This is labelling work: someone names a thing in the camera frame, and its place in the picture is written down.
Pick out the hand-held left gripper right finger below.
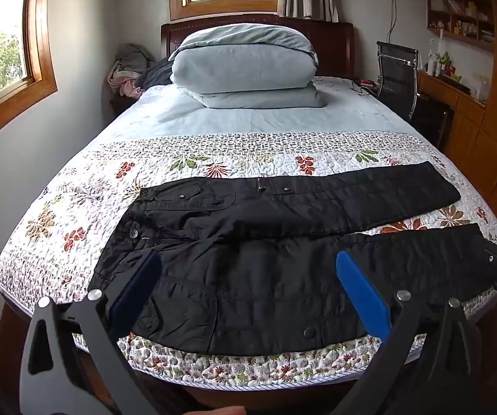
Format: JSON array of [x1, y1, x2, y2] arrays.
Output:
[[330, 251, 482, 415]]

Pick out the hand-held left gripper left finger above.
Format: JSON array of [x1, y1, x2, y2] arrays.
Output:
[[19, 251, 163, 415]]

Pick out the black pants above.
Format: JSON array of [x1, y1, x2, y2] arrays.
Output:
[[88, 161, 497, 355]]

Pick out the person's left hand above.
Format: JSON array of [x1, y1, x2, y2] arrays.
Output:
[[196, 405, 247, 415]]

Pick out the wooden desk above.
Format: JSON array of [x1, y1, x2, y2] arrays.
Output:
[[417, 69, 497, 247]]

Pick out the floral quilted bedspread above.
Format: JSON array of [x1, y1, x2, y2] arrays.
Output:
[[0, 75, 497, 392]]

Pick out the black office chair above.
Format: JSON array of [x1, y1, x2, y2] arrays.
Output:
[[376, 41, 452, 148]]

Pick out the small red black object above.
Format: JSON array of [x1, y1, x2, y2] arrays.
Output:
[[352, 78, 379, 96]]

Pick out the dark cloth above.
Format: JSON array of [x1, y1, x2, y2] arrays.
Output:
[[138, 57, 175, 89]]

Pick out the folded grey blanket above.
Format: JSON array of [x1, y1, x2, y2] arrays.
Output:
[[192, 84, 326, 110]]

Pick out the pile of clothes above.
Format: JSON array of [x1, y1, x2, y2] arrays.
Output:
[[107, 43, 154, 98]]

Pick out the grey pillow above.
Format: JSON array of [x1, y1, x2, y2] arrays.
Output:
[[168, 24, 318, 96]]

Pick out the large wooden framed window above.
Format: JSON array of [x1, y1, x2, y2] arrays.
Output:
[[0, 0, 59, 156]]

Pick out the wooden wall shelf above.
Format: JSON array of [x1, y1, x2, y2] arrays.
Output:
[[425, 0, 497, 53]]

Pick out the dark wooden bed frame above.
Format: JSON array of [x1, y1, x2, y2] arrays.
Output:
[[0, 14, 497, 415]]

